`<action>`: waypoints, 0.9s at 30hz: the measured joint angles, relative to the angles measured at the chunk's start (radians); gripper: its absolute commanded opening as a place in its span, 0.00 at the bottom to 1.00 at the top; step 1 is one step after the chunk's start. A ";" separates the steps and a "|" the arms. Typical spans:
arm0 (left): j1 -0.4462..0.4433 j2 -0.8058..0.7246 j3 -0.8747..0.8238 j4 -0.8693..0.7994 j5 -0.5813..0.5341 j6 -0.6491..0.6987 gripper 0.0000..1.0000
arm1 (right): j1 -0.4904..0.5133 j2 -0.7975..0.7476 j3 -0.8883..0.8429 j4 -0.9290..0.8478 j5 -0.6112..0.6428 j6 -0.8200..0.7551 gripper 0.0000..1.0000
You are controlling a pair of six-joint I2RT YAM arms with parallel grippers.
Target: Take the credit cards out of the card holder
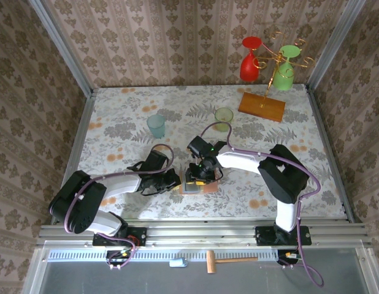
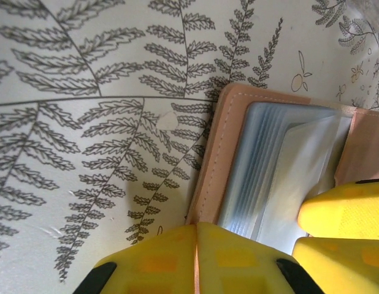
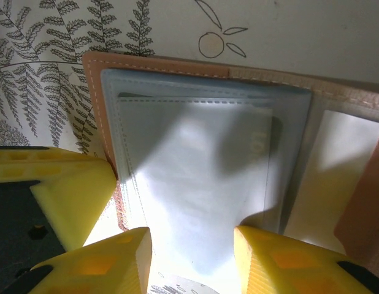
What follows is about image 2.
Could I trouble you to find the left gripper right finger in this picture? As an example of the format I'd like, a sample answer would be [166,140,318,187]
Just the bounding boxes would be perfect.
[197,222,327,294]

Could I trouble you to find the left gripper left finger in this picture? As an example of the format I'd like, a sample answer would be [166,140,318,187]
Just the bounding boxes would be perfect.
[73,222,199,294]

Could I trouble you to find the floral patterned table cover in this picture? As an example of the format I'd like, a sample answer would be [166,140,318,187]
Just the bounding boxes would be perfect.
[0,0,379,294]

